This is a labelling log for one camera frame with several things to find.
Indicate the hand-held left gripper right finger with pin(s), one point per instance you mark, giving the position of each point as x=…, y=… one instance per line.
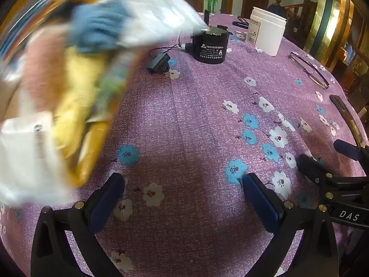
x=261, y=199

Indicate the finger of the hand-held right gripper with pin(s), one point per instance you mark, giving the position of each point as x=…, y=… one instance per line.
x=350, y=149
x=314, y=165

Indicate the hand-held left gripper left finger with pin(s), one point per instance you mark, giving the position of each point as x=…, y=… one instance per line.
x=106, y=196

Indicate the yellow plastic basket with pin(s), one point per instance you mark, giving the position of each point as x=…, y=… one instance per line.
x=96, y=138

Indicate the light yellow cloth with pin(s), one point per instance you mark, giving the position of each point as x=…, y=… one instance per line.
x=77, y=92

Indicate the pink fluffy cloth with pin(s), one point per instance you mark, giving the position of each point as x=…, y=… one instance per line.
x=46, y=63

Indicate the blue cloth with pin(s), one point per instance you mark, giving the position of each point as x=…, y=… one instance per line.
x=95, y=26

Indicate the purple eyeglasses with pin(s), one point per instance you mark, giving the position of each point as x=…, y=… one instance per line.
x=308, y=68

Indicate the purple floral tablecloth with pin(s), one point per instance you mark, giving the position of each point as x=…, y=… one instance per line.
x=201, y=121

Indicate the gold pillar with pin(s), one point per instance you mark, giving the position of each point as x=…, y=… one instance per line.
x=325, y=20

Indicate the white plastic jar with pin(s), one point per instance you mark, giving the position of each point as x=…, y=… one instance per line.
x=269, y=31

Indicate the black power adapter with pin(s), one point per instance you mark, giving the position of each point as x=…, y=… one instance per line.
x=158, y=64

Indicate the wooden stair railing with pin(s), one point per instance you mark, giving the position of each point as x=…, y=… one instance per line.
x=297, y=8

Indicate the black electric motor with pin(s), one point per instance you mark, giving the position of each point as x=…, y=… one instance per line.
x=209, y=47

